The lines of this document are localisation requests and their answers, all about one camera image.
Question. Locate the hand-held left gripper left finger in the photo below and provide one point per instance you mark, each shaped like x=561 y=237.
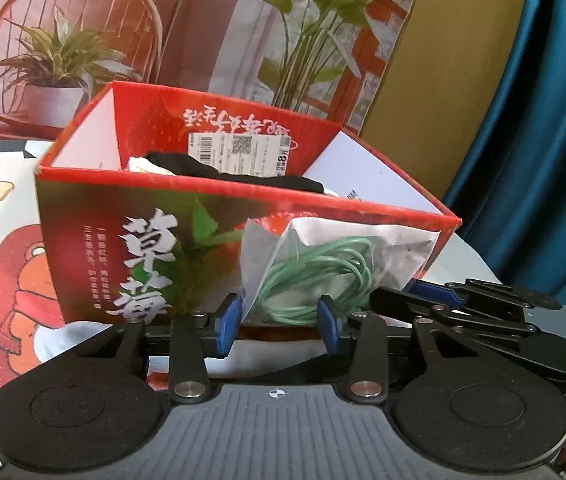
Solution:
x=225 y=325

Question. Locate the black cloth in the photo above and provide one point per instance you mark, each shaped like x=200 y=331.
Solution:
x=198 y=165

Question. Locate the red cardboard box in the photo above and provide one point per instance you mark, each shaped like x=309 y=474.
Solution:
x=128 y=240

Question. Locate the teal curtain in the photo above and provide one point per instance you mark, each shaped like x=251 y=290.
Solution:
x=538 y=135

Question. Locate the wall poster with plants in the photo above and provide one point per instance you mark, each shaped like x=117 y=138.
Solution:
x=188 y=25

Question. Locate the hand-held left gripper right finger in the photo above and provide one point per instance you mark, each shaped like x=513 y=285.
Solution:
x=327 y=327

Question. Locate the white cloth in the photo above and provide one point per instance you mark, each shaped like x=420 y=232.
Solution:
x=143 y=165

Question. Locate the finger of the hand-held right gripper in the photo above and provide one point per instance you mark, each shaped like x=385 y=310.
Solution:
x=438 y=292
x=488 y=327

